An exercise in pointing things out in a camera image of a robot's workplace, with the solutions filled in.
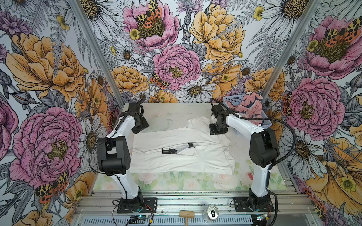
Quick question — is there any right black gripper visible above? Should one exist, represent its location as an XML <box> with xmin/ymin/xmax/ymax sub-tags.
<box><xmin>209</xmin><ymin>120</ymin><xmax>228</xmax><ymax>135</ymax></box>

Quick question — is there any white printed t-shirt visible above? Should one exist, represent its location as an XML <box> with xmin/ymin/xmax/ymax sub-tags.
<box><xmin>129</xmin><ymin>116</ymin><xmax>235</xmax><ymax>175</ymax></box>

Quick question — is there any blue plastic laundry basket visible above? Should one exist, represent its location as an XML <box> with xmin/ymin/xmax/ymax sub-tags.
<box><xmin>222</xmin><ymin>92</ymin><xmax>267</xmax><ymax>118</ymax></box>

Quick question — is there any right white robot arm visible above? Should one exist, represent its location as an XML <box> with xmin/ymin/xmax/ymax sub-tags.
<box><xmin>209</xmin><ymin>104</ymin><xmax>280</xmax><ymax>211</ymax></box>

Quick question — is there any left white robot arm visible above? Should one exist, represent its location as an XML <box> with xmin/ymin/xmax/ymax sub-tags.
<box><xmin>96</xmin><ymin>99</ymin><xmax>149</xmax><ymax>211</ymax></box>

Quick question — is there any pink patterned garment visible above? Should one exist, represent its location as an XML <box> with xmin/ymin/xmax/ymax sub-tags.
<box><xmin>227</xmin><ymin>92</ymin><xmax>263</xmax><ymax>119</ymax></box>

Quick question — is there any wooden mallet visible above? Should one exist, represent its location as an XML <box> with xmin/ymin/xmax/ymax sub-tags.
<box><xmin>179</xmin><ymin>211</ymin><xmax>195</xmax><ymax>226</ymax></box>

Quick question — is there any left green circuit board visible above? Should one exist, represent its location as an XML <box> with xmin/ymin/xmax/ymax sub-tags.
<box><xmin>127</xmin><ymin>215</ymin><xmax>153</xmax><ymax>224</ymax></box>

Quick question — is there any green circuit board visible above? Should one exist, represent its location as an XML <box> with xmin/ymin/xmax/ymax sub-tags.
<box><xmin>256</xmin><ymin>213</ymin><xmax>269</xmax><ymax>221</ymax></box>
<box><xmin>127</xmin><ymin>215</ymin><xmax>153</xmax><ymax>224</ymax></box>

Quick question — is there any right green circuit board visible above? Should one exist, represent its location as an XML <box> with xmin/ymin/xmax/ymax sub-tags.
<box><xmin>256</xmin><ymin>213</ymin><xmax>269</xmax><ymax>221</ymax></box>

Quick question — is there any right black corrugated cable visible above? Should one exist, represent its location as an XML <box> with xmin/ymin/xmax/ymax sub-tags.
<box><xmin>210</xmin><ymin>98</ymin><xmax>298</xmax><ymax>226</ymax></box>

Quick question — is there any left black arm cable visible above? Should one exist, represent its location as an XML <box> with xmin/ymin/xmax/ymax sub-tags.
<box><xmin>87</xmin><ymin>98</ymin><xmax>146</xmax><ymax>226</ymax></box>

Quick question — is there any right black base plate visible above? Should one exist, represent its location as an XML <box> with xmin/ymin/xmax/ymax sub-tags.
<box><xmin>232</xmin><ymin>195</ymin><xmax>274</xmax><ymax>212</ymax></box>

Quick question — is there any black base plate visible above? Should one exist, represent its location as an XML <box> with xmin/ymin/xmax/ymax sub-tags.
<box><xmin>117</xmin><ymin>198</ymin><xmax>158</xmax><ymax>214</ymax></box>
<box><xmin>232</xmin><ymin>195</ymin><xmax>274</xmax><ymax>212</ymax></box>

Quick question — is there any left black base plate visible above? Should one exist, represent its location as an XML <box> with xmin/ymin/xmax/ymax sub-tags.
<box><xmin>117</xmin><ymin>198</ymin><xmax>158</xmax><ymax>214</ymax></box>

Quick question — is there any aluminium front rail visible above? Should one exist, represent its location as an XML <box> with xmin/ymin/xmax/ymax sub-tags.
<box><xmin>74</xmin><ymin>191</ymin><xmax>316</xmax><ymax>217</ymax></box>

